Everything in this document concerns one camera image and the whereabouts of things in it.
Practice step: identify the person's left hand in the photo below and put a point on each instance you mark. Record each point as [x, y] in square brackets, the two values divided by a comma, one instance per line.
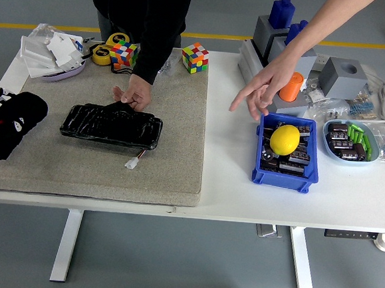
[140, 91]

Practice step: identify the person's right hand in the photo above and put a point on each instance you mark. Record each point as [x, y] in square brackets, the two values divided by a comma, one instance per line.
[274, 78]

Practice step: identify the black panel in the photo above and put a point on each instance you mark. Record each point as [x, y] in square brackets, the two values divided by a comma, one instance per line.
[113, 128]

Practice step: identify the black rag with white marks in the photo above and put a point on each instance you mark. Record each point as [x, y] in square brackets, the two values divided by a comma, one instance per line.
[25, 107]

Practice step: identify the person's left forearm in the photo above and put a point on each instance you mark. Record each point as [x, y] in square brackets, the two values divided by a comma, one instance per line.
[152, 60]

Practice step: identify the person's right forearm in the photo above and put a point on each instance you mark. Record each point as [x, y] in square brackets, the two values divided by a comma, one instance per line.
[321, 27]

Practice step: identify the orange cylinder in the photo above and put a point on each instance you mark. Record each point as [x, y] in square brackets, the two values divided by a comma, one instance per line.
[293, 90]

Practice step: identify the grey block holder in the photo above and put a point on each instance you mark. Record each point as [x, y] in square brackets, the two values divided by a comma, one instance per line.
[308, 64]
[262, 32]
[295, 108]

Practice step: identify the clear bag of screws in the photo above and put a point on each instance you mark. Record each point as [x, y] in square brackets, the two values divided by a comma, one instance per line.
[168, 67]

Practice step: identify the colourful puzzle cube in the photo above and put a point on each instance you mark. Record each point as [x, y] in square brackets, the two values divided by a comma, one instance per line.
[124, 55]
[195, 58]

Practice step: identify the small bag of white parts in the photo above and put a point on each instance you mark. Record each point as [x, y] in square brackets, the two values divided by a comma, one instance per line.
[314, 92]

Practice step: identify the blue plastic bottle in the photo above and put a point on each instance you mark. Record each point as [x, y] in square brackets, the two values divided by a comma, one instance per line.
[281, 14]
[294, 33]

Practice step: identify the white power strip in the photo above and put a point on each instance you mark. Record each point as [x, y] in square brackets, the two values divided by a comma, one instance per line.
[320, 60]

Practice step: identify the yellow tape measure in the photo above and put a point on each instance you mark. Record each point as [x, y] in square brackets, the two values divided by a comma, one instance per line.
[101, 54]
[115, 38]

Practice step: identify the yellow lemon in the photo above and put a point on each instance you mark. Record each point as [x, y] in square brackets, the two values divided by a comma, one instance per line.
[284, 139]

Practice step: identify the clear bag of metal parts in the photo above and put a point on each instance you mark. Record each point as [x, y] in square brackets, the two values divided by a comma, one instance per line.
[328, 109]

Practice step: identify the grey block with round hole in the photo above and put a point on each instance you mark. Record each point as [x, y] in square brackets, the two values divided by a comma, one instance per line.
[340, 84]

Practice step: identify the purple tray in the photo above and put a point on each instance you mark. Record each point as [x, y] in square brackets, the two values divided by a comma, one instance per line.
[64, 75]

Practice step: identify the person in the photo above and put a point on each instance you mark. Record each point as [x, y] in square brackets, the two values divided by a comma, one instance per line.
[141, 6]

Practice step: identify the grey-brown mat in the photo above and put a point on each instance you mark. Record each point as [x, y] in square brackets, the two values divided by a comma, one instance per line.
[110, 177]

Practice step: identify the green battery cell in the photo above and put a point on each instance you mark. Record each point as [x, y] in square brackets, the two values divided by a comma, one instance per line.
[367, 147]
[358, 136]
[351, 131]

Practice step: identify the blue plastic bin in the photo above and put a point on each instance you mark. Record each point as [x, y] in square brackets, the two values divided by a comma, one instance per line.
[283, 182]

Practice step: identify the light blue dish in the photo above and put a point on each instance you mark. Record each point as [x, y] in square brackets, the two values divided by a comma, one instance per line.
[347, 162]

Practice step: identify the white plastic box lid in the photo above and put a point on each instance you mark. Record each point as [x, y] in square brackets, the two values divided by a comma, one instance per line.
[35, 51]

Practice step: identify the clear crumpled plastic bag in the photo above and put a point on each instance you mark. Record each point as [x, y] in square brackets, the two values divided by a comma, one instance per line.
[43, 32]

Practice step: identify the white table leg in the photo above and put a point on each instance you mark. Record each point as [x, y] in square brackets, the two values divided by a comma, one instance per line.
[303, 263]
[66, 244]

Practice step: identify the black table height controller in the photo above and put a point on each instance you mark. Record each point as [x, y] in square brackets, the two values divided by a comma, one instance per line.
[351, 234]

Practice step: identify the grey metal bracket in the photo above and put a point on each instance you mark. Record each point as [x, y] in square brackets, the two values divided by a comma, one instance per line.
[267, 230]

